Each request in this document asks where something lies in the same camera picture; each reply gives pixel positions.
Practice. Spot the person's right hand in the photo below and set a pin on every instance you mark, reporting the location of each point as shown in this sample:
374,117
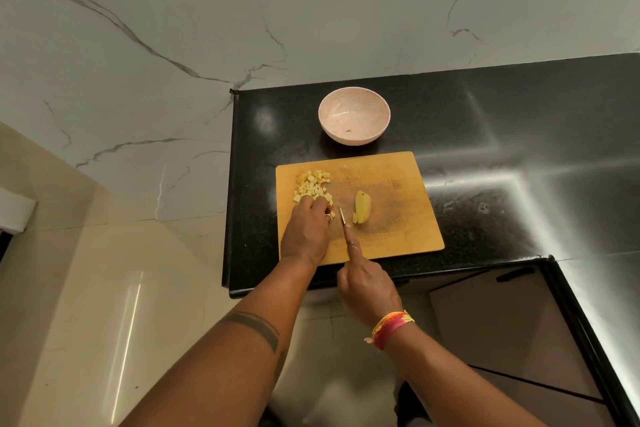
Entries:
370,294

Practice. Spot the person's left hand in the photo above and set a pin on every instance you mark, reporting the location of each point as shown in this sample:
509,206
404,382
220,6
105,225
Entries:
305,234

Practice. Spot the pile of diced potato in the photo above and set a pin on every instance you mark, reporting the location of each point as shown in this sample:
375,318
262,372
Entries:
312,185

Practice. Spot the yellow potato half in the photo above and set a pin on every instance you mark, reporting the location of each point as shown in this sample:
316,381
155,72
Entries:
363,206

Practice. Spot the pink speckled bowl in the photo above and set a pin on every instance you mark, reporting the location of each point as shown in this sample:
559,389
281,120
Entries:
360,109

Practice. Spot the person's left forearm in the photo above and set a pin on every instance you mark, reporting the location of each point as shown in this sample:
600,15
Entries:
225,371

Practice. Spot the person's right forearm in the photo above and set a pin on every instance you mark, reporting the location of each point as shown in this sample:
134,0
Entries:
450,381

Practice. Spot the wooden cutting board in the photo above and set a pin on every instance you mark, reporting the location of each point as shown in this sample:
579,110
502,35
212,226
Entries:
400,231

